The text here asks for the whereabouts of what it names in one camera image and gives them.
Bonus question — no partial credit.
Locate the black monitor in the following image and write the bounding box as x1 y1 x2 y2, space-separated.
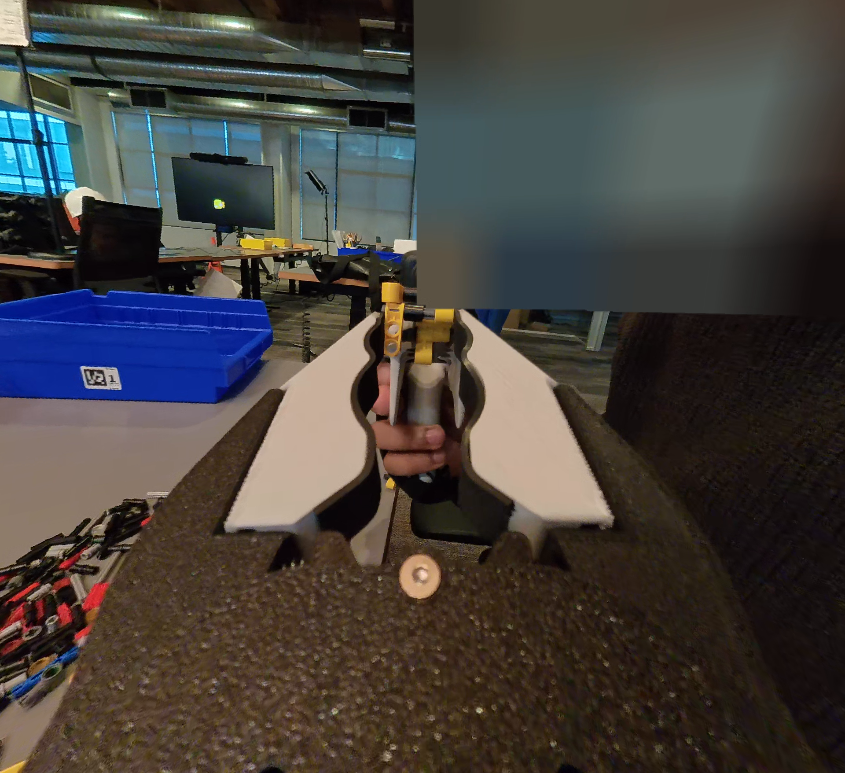
172 156 276 231

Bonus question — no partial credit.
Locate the black bag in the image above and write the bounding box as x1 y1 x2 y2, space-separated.
310 251 417 288

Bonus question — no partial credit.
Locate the black stand pole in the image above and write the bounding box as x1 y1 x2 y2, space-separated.
16 47 67 255

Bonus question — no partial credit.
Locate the silver ceiling duct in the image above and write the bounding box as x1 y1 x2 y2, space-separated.
26 2 413 75

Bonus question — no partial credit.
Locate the black office chair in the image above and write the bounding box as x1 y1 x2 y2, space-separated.
74 196 164 292

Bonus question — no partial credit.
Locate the yellow toy brick assembly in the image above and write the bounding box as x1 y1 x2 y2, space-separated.
382 282 456 366

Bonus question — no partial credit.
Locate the long wooden desk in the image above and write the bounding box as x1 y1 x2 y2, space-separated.
0 245 314 300

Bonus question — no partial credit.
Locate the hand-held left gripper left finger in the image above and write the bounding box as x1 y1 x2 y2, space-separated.
223 311 385 559

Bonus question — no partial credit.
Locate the pile of toy building parts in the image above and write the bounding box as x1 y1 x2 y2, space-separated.
0 499 156 711

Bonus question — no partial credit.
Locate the person's right hand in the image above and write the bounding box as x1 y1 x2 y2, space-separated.
373 362 464 479

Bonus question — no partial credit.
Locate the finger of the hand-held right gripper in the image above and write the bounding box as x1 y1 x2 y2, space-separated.
388 352 406 427
448 356 467 429

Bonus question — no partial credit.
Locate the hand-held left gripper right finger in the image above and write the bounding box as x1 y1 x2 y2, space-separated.
454 309 616 559

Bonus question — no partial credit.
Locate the blue plastic bin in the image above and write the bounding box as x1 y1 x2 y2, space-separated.
0 289 273 404

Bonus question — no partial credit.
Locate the white paper sign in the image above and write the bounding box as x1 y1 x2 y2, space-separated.
0 0 30 49

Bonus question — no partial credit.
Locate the small wooden desk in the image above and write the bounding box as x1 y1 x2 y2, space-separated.
277 268 417 328

